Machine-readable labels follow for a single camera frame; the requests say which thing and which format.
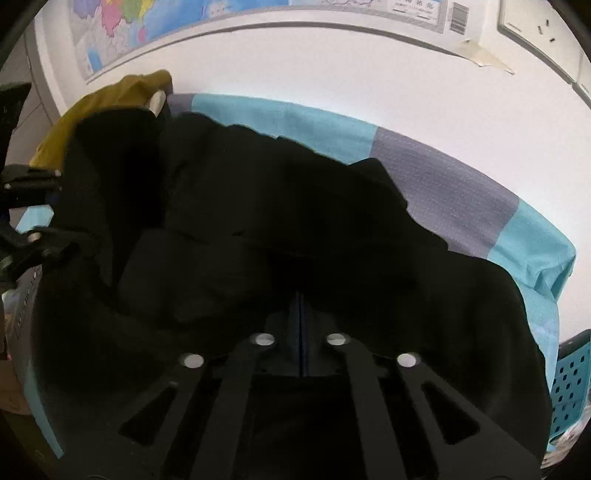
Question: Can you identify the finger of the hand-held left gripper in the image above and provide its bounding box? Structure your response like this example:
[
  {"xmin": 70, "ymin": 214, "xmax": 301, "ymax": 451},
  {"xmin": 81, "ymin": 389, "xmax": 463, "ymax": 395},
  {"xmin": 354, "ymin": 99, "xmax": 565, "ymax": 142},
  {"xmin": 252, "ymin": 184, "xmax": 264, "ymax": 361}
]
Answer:
[
  {"xmin": 0, "ymin": 226, "xmax": 82, "ymax": 267},
  {"xmin": 0, "ymin": 164, "xmax": 64, "ymax": 195}
]

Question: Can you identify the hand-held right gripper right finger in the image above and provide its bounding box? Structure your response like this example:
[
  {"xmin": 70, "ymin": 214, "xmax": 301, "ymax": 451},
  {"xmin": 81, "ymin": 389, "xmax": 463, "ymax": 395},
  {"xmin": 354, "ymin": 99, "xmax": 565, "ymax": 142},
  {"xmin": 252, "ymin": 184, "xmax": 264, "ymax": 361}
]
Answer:
[{"xmin": 300, "ymin": 293, "xmax": 544, "ymax": 480}]

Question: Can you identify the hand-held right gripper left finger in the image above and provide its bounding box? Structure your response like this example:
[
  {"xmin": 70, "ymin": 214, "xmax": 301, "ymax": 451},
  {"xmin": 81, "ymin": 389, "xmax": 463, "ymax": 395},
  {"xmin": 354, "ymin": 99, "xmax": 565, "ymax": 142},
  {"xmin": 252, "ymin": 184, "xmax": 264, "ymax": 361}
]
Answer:
[{"xmin": 88, "ymin": 286, "xmax": 301, "ymax": 480}]

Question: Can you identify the black garment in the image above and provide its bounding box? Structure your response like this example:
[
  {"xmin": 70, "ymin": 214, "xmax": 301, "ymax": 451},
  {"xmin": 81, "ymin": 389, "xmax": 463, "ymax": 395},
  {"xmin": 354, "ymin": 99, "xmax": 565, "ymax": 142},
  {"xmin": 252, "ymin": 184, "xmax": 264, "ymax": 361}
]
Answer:
[{"xmin": 28, "ymin": 108, "xmax": 555, "ymax": 480}]

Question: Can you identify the mustard yellow garment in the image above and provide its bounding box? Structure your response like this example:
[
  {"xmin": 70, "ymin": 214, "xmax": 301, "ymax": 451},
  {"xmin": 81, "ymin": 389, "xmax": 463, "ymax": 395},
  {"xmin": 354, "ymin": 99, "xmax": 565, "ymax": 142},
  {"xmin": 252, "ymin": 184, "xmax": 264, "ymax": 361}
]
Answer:
[{"xmin": 30, "ymin": 69, "xmax": 174, "ymax": 169}]

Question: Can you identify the teal grey patterned bed sheet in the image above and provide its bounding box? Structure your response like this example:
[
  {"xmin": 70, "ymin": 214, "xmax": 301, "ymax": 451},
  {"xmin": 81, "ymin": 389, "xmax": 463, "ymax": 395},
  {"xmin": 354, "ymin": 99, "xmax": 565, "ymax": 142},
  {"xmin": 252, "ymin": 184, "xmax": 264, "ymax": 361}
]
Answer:
[{"xmin": 18, "ymin": 92, "xmax": 578, "ymax": 457}]

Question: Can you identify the teal plastic basket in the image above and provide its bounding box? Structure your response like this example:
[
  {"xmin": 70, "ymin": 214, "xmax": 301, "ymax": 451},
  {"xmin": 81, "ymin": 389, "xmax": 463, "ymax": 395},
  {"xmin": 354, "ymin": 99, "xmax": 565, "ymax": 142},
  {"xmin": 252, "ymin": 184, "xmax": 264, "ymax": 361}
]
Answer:
[{"xmin": 542, "ymin": 328, "xmax": 591, "ymax": 468}]

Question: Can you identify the beige tape piece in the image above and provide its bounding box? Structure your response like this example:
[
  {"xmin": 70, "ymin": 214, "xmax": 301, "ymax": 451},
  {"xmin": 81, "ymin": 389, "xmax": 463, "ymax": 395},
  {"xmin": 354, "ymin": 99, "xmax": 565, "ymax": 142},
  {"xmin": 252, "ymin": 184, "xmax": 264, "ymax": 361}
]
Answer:
[{"xmin": 454, "ymin": 39, "xmax": 516, "ymax": 76}]

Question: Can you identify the colourful wall map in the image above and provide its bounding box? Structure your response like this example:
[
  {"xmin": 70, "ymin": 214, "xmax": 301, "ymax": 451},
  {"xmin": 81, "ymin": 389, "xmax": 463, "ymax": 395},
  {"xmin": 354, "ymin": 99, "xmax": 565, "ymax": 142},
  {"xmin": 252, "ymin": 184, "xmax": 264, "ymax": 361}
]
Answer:
[{"xmin": 69, "ymin": 0, "xmax": 472, "ymax": 85}]

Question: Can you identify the white wall socket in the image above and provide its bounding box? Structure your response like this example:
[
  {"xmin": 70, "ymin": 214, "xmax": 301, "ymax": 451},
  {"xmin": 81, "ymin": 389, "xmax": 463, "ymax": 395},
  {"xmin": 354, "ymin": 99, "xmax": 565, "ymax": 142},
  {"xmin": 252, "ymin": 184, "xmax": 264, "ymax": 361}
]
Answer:
[
  {"xmin": 497, "ymin": 0, "xmax": 583, "ymax": 85},
  {"xmin": 573, "ymin": 59, "xmax": 591, "ymax": 101}
]

